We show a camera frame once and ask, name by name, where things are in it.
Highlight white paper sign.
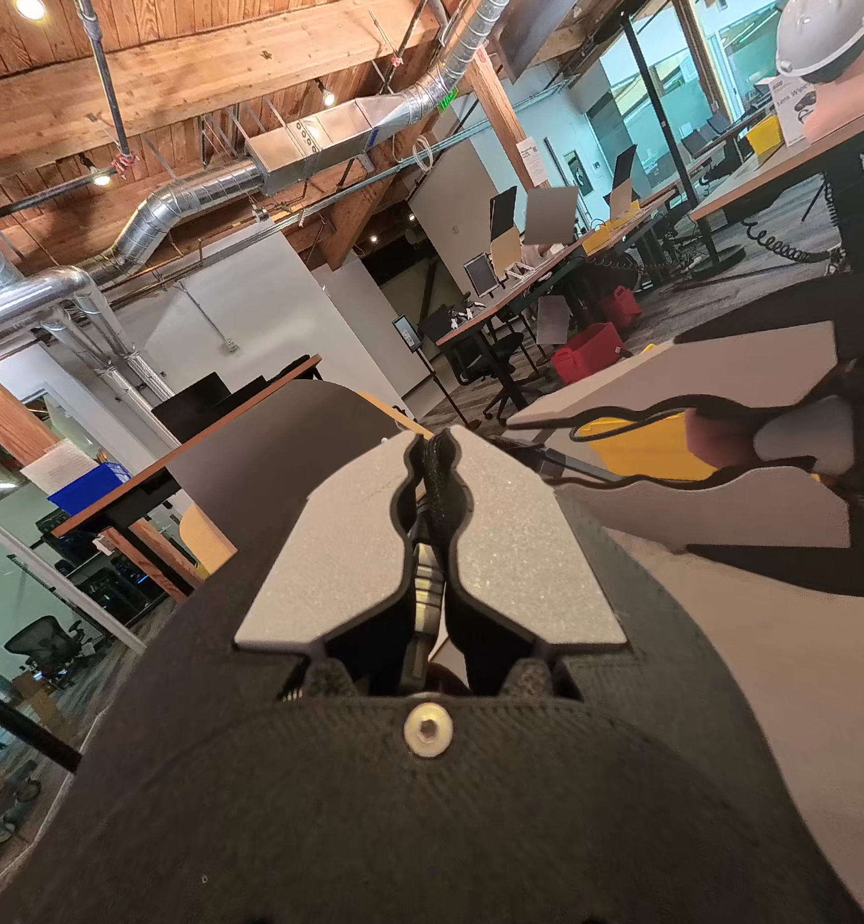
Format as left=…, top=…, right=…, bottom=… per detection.
left=515, top=137, right=550, bottom=185

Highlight wooden desk with black frame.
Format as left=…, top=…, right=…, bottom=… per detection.
left=51, top=354, right=324, bottom=603

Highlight black mesh office chair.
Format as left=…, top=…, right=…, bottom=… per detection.
left=4, top=616, right=97, bottom=690

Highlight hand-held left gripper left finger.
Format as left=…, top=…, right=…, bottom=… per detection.
left=234, top=429, right=424, bottom=695

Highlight long wooden desk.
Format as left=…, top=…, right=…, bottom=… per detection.
left=438, top=184, right=682, bottom=347

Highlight white box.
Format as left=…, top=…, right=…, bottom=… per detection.
left=20, top=439, right=101, bottom=495

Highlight wooden desk with black legs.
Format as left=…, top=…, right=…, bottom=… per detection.
left=690, top=108, right=864, bottom=275

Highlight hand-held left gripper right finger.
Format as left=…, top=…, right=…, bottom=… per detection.
left=442, top=424, right=628, bottom=695

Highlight black monitor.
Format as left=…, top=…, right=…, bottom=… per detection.
left=490, top=186, right=519, bottom=243
left=150, top=372, right=232, bottom=443

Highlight coiled black cable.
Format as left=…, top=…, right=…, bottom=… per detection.
left=746, top=220, right=840, bottom=264

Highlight blue bin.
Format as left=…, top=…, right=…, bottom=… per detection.
left=48, top=462, right=133, bottom=515

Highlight yellow plastic bin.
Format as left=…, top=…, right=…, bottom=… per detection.
left=583, top=408, right=823, bottom=483

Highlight rectangular metal duct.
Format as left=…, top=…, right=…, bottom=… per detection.
left=245, top=97, right=376, bottom=194

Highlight smooth silver pipes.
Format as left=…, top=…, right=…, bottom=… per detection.
left=0, top=266, right=180, bottom=405

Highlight grey sheet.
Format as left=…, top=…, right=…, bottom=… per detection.
left=535, top=295, right=573, bottom=346

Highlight red bin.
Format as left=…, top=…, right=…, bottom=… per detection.
left=551, top=322, right=626, bottom=385
left=601, top=286, right=642, bottom=331

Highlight black braided hdmi cable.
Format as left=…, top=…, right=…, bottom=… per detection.
left=406, top=429, right=624, bottom=683

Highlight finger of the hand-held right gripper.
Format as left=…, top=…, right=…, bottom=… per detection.
left=506, top=320, right=838, bottom=433
left=553, top=465, right=853, bottom=555

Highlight metal sprinkler pipe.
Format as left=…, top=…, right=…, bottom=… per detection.
left=77, top=0, right=135, bottom=178

